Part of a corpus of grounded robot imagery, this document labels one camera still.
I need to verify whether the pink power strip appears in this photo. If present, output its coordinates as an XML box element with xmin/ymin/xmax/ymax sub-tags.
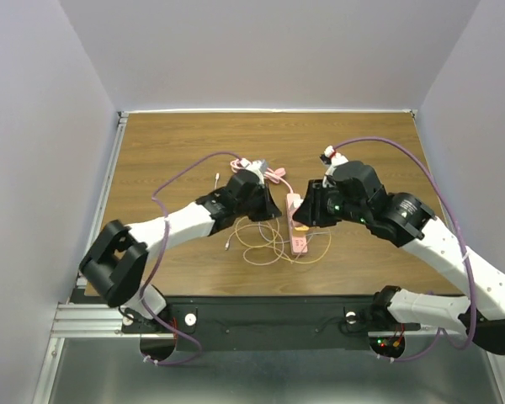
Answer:
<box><xmin>285</xmin><ymin>193</ymin><xmax>308</xmax><ymax>258</ymax></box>

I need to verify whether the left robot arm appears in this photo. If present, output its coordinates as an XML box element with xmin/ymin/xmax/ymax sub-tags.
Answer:
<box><xmin>79</xmin><ymin>170</ymin><xmax>281</xmax><ymax>332</ymax></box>

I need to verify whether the pink coiled power cord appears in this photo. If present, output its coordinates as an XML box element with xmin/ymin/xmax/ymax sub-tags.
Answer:
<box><xmin>229</xmin><ymin>156</ymin><xmax>291</xmax><ymax>195</ymax></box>

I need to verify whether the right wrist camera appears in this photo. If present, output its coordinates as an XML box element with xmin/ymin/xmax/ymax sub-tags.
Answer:
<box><xmin>320</xmin><ymin>146</ymin><xmax>348</xmax><ymax>175</ymax></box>

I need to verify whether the pink charging cable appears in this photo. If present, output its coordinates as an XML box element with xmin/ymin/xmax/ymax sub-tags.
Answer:
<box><xmin>225</xmin><ymin>218</ymin><xmax>295</xmax><ymax>267</ymax></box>

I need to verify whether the yellow charging cable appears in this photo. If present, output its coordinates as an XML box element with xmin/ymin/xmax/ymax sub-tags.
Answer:
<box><xmin>234</xmin><ymin>222</ymin><xmax>332</xmax><ymax>266</ymax></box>

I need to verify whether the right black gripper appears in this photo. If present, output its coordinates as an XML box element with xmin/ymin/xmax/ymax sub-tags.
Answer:
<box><xmin>291</xmin><ymin>178</ymin><xmax>368</xmax><ymax>228</ymax></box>

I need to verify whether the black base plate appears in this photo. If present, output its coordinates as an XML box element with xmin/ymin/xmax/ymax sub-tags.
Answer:
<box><xmin>124</xmin><ymin>295</ymin><xmax>420</xmax><ymax>360</ymax></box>

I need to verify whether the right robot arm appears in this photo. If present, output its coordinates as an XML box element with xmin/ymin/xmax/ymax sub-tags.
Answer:
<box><xmin>293</xmin><ymin>161</ymin><xmax>505</xmax><ymax>355</ymax></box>

